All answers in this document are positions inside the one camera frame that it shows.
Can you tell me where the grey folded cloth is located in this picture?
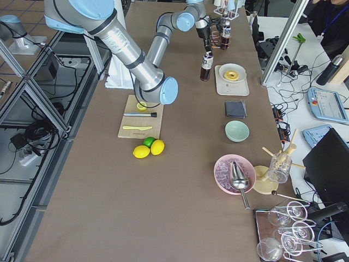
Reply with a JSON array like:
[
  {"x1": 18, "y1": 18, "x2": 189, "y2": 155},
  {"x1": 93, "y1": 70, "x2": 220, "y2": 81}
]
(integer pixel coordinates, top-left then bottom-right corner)
[{"x1": 225, "y1": 100, "x2": 247, "y2": 118}]

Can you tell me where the aluminium frame post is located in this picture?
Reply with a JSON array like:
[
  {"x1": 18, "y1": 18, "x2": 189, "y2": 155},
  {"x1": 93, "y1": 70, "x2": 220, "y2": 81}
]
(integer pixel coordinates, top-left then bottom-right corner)
[{"x1": 261, "y1": 0, "x2": 308, "y2": 86}]

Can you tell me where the clear glass jar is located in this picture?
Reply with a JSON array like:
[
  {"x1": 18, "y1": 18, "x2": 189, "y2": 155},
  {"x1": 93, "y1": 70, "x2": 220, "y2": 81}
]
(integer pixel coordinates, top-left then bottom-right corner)
[{"x1": 267, "y1": 153, "x2": 292, "y2": 183}]

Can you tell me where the wine glass on tray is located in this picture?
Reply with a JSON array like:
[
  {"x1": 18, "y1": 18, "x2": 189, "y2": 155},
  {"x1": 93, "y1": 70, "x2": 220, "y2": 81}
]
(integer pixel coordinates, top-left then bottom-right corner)
[{"x1": 268, "y1": 201, "x2": 308, "y2": 227}]

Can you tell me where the wooden cup tree stand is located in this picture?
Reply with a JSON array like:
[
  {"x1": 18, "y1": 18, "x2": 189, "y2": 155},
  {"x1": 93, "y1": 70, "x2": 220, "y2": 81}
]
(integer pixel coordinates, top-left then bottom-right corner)
[{"x1": 253, "y1": 129, "x2": 305, "y2": 194}]

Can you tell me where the green lime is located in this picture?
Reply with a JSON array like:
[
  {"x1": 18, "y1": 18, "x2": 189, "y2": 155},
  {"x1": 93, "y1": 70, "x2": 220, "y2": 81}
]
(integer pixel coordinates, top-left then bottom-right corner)
[{"x1": 143, "y1": 136, "x2": 156, "y2": 148}]

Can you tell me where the white wire cup rack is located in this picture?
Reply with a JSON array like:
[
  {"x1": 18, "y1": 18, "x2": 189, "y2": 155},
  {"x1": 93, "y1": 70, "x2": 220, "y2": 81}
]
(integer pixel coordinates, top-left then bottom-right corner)
[{"x1": 213, "y1": 0, "x2": 244, "y2": 20}]

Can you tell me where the white round plate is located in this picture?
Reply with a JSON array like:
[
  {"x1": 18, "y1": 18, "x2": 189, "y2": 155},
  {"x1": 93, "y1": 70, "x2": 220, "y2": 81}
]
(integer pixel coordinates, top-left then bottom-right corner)
[{"x1": 219, "y1": 63, "x2": 247, "y2": 83}]

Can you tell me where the person in dark jacket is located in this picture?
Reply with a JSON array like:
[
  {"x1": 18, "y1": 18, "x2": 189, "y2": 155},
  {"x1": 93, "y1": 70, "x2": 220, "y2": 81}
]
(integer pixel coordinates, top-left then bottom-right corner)
[{"x1": 308, "y1": 1, "x2": 348, "y2": 58}]

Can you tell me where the mint green bowl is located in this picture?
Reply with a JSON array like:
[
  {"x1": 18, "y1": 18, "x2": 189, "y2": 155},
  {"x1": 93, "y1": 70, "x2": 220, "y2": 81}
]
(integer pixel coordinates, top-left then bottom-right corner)
[{"x1": 225, "y1": 121, "x2": 250, "y2": 142}]

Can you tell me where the tea bottle in rack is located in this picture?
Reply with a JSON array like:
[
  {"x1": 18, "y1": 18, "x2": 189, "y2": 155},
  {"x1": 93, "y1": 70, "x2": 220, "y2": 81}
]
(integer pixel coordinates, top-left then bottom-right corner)
[
  {"x1": 220, "y1": 15, "x2": 228, "y2": 27},
  {"x1": 220, "y1": 21, "x2": 231, "y2": 50}
]

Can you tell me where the tea bottle dark liquid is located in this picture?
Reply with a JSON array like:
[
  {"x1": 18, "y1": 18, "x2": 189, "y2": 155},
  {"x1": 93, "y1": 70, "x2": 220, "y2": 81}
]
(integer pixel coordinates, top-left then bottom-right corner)
[{"x1": 200, "y1": 52, "x2": 213, "y2": 81}]

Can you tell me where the black computer monitor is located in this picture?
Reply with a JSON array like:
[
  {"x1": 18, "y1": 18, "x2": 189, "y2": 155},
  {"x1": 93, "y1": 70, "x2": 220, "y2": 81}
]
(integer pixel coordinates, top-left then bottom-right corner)
[{"x1": 303, "y1": 128, "x2": 348, "y2": 204}]

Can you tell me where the dark water bottle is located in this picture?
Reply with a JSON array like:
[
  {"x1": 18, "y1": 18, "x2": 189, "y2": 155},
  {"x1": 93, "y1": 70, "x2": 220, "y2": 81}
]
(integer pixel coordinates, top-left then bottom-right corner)
[{"x1": 316, "y1": 55, "x2": 345, "y2": 86}]

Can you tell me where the blue teach pendant tablet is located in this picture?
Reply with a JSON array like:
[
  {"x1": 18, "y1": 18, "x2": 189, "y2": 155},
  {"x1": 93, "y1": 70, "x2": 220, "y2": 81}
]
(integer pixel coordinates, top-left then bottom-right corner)
[{"x1": 307, "y1": 87, "x2": 348, "y2": 124}]

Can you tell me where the glazed donut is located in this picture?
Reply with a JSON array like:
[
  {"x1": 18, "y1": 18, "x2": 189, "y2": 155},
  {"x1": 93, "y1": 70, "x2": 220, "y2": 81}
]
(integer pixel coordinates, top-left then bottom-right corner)
[{"x1": 223, "y1": 70, "x2": 239, "y2": 81}]

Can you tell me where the copper wire bottle rack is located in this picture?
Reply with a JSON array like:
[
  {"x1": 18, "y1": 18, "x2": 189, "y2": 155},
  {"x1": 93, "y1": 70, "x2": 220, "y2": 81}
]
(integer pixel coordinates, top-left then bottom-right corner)
[{"x1": 211, "y1": 25, "x2": 223, "y2": 48}]

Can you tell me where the half lemon slice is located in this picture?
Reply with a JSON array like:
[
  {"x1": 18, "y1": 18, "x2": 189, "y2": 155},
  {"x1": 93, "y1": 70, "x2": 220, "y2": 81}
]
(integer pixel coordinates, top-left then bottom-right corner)
[{"x1": 136, "y1": 102, "x2": 147, "y2": 111}]

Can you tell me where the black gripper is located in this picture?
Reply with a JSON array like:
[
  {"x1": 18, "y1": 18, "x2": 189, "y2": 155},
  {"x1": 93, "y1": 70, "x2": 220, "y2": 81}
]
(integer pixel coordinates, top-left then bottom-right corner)
[{"x1": 195, "y1": 16, "x2": 221, "y2": 56}]

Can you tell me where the pink bowl with ice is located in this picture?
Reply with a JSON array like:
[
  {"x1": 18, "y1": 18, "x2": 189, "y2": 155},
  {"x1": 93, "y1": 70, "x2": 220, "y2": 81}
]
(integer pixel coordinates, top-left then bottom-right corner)
[{"x1": 214, "y1": 154, "x2": 256, "y2": 195}]

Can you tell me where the yellow lemon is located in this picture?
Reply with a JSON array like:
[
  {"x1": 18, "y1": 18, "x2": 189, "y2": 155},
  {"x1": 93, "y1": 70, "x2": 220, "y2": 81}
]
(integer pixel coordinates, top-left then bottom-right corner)
[
  {"x1": 133, "y1": 145, "x2": 151, "y2": 159},
  {"x1": 151, "y1": 139, "x2": 165, "y2": 156}
]

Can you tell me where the beige rabbit tray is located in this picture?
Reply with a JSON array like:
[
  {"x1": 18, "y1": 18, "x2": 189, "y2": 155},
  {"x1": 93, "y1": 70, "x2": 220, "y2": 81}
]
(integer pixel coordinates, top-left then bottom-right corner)
[{"x1": 214, "y1": 63, "x2": 249, "y2": 96}]

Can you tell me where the dark mirrored tray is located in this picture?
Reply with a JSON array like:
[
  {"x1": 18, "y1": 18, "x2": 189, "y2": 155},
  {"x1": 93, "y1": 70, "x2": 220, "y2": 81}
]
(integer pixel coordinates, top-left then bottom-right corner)
[{"x1": 253, "y1": 209, "x2": 287, "y2": 262}]

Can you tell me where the yellow plastic knife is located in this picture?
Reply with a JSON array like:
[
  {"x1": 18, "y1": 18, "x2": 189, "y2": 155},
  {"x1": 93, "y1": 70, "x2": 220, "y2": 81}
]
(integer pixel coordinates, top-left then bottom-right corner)
[{"x1": 122, "y1": 126, "x2": 153, "y2": 131}]

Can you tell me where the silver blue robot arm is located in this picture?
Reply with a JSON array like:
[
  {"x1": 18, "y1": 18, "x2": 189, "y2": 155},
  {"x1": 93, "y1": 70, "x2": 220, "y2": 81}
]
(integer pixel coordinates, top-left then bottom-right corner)
[
  {"x1": 44, "y1": 1, "x2": 212, "y2": 105},
  {"x1": 1, "y1": 15, "x2": 47, "y2": 55}
]

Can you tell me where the steel ice scoop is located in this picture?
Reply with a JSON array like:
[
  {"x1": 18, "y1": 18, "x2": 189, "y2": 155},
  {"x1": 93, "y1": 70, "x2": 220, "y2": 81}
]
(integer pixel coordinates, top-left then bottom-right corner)
[{"x1": 230, "y1": 160, "x2": 250, "y2": 210}]

